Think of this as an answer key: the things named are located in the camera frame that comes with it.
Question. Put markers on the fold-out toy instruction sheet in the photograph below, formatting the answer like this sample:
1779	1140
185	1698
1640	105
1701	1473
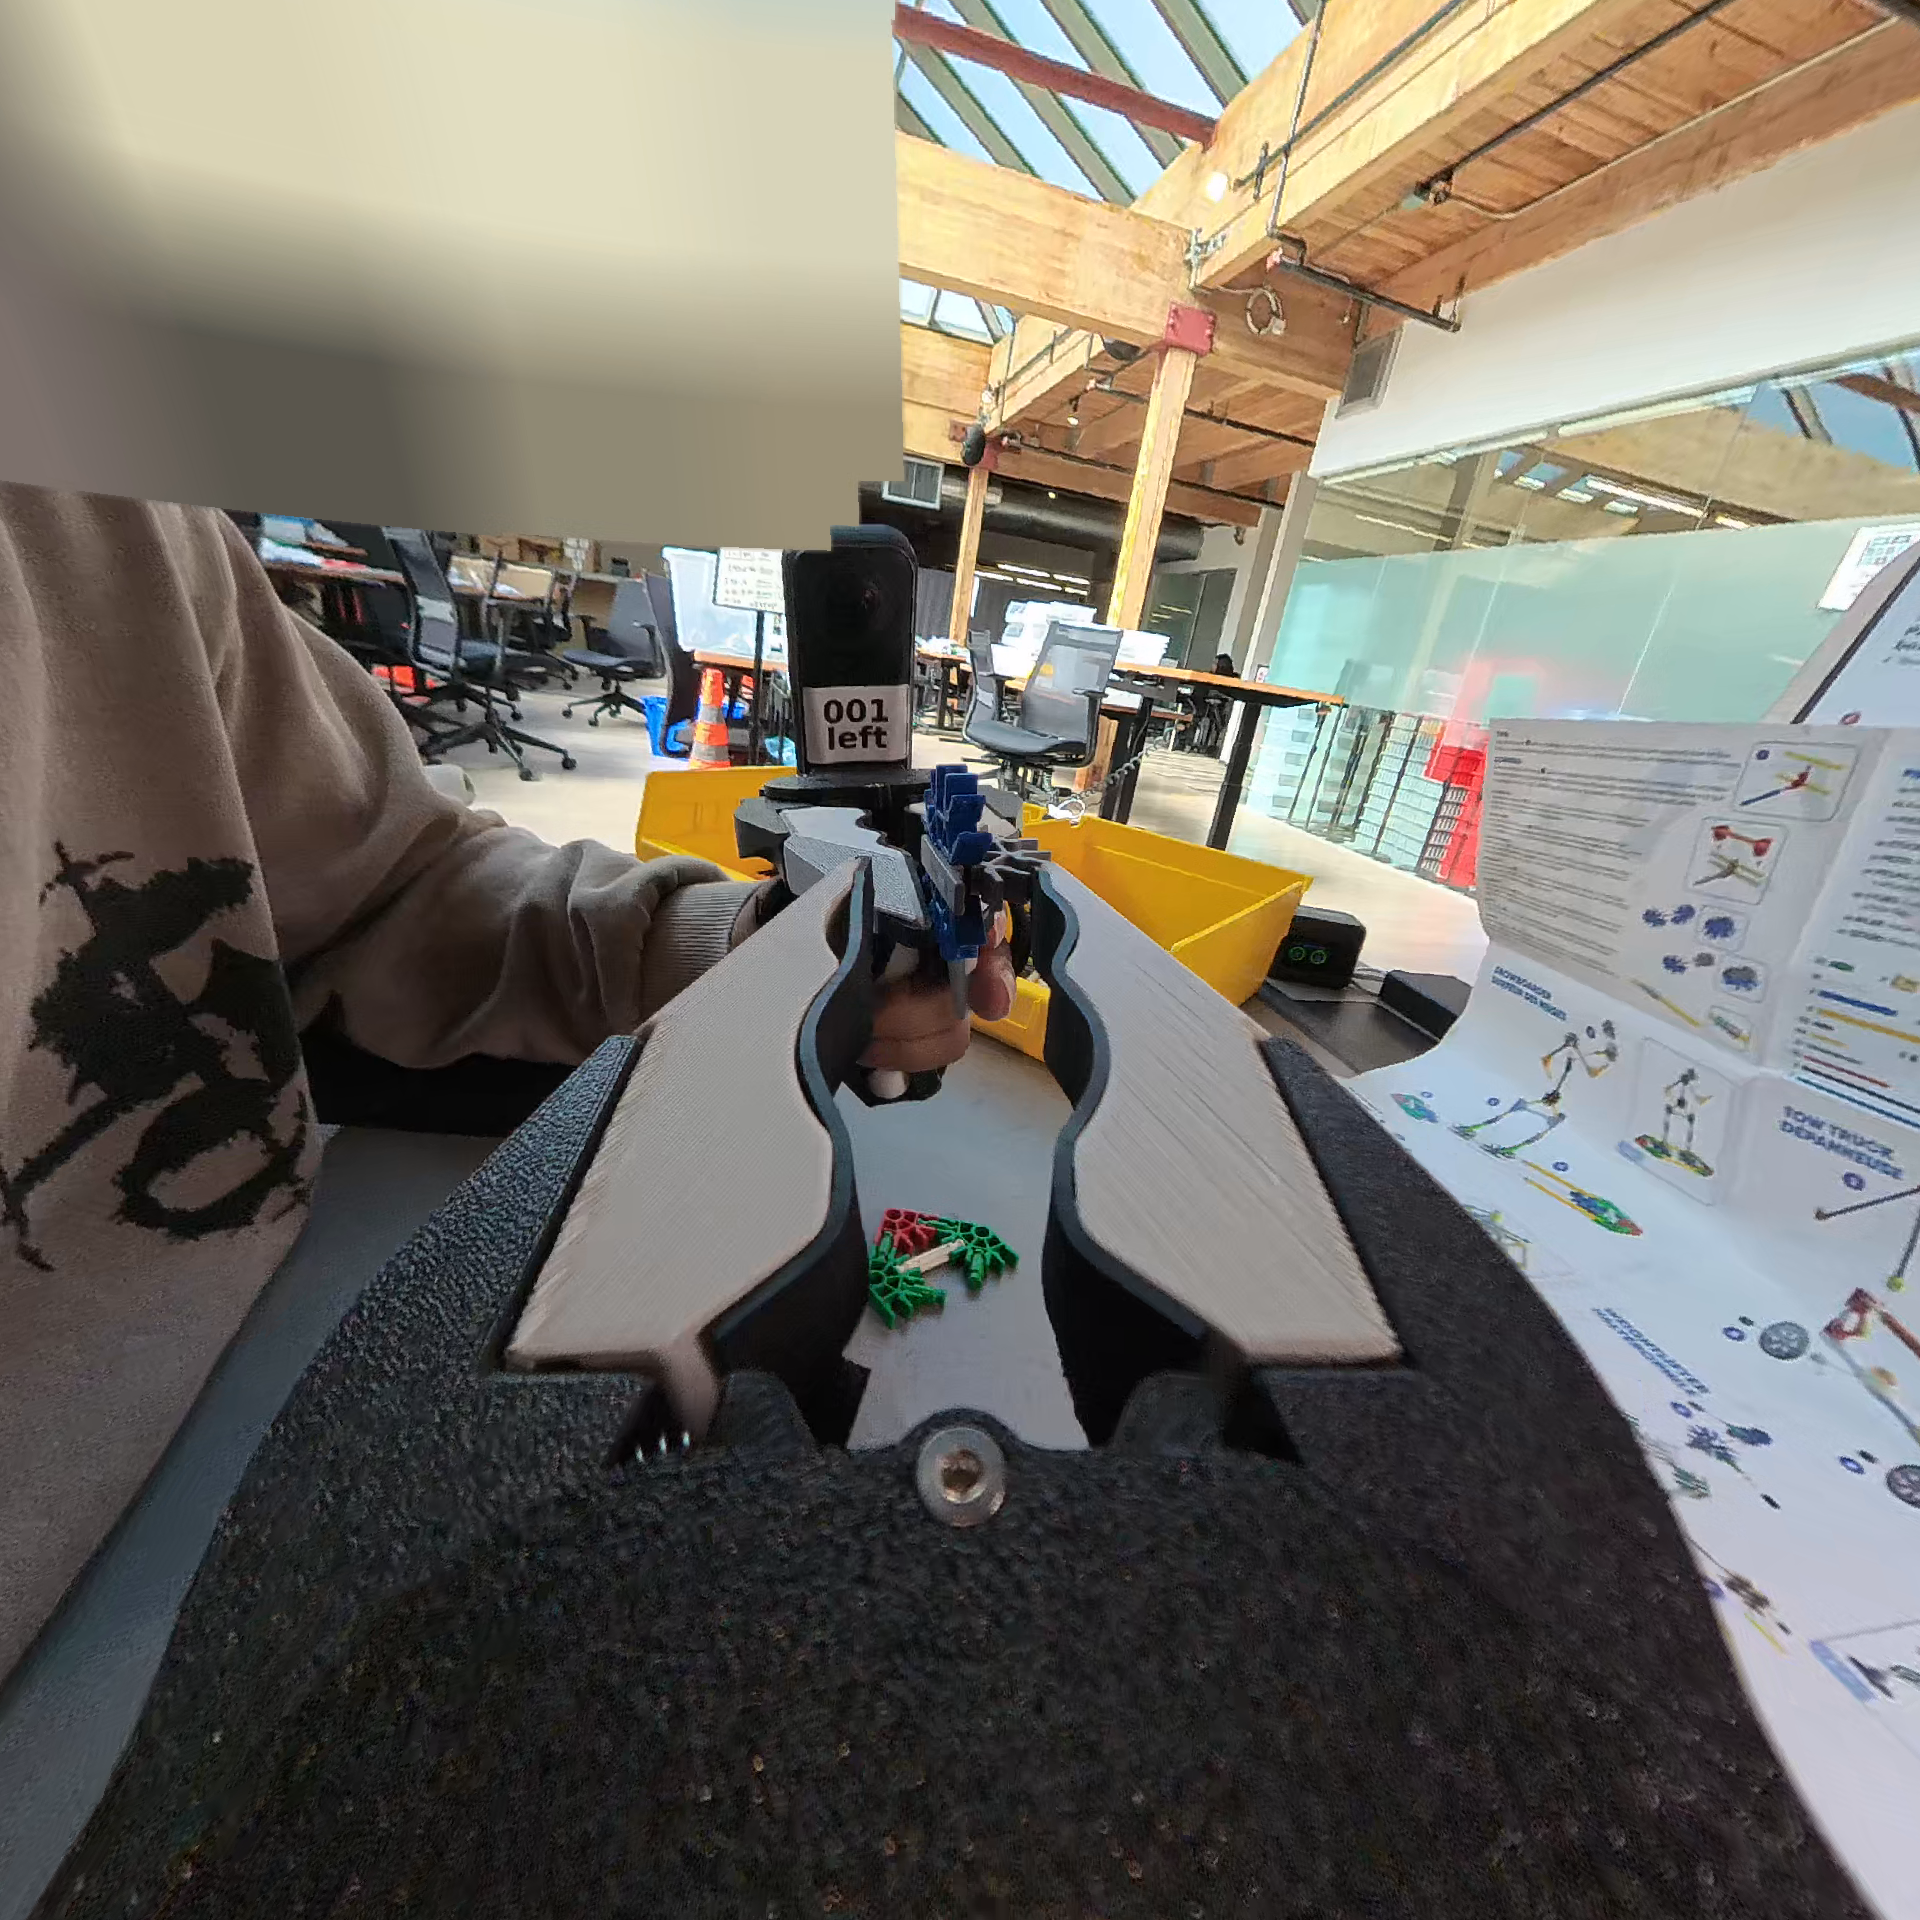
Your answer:
1622	1259

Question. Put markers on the white sign board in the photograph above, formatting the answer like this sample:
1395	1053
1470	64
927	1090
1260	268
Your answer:
751	585

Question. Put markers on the black digital clock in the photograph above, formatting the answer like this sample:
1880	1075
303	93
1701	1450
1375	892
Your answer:
1321	956

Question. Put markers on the person's left hand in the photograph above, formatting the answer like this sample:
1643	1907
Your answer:
916	1035

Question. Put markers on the wooden office table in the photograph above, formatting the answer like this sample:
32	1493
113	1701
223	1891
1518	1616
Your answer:
1231	683

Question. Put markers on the black office chair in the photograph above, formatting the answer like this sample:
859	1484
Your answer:
452	645
1057	707

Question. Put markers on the green red toy connector assembly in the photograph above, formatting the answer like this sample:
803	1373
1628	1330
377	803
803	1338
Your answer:
901	1284

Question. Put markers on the grey desk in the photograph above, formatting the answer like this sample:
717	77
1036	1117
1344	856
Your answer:
961	1154

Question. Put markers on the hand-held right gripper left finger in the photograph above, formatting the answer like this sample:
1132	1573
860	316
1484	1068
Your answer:
675	1201

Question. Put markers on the small black device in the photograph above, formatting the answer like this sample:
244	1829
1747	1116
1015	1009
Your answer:
1428	1005

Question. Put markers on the orange traffic cone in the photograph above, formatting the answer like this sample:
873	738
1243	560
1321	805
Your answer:
717	728

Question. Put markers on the printed task card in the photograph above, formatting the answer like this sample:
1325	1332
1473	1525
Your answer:
1875	645

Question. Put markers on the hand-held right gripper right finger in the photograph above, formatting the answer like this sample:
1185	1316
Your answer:
1231	1201

